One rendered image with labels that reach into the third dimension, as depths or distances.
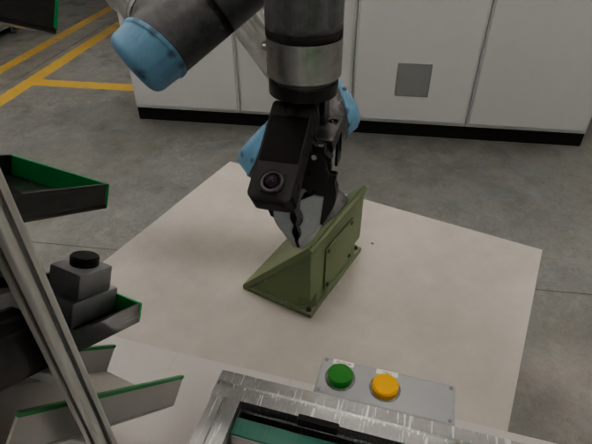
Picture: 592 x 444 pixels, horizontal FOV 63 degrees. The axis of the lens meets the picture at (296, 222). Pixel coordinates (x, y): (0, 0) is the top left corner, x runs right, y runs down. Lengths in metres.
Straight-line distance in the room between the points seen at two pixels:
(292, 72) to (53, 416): 0.40
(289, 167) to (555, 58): 3.18
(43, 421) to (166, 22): 0.40
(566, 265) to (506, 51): 1.44
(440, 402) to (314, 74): 0.53
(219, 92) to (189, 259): 2.56
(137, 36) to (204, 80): 3.10
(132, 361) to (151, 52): 0.62
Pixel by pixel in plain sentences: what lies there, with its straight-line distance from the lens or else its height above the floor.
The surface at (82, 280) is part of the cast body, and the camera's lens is 0.55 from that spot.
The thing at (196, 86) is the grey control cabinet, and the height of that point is 0.29.
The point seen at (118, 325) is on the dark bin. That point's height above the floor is 1.21.
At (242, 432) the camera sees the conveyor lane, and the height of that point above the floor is 0.95.
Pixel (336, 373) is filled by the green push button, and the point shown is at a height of 0.97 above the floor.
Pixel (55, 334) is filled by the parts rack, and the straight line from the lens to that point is 0.46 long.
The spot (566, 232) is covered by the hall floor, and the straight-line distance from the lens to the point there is 2.98.
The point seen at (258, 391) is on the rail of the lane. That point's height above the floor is 0.95.
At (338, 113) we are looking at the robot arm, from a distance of 0.99.
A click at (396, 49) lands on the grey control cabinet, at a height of 0.61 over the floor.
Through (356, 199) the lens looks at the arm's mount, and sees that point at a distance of 1.02.
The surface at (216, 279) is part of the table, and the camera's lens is 1.10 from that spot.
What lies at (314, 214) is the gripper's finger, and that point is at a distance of 0.56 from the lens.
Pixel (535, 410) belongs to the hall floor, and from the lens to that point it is 2.09.
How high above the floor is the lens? 1.61
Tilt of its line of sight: 37 degrees down
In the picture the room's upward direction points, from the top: straight up
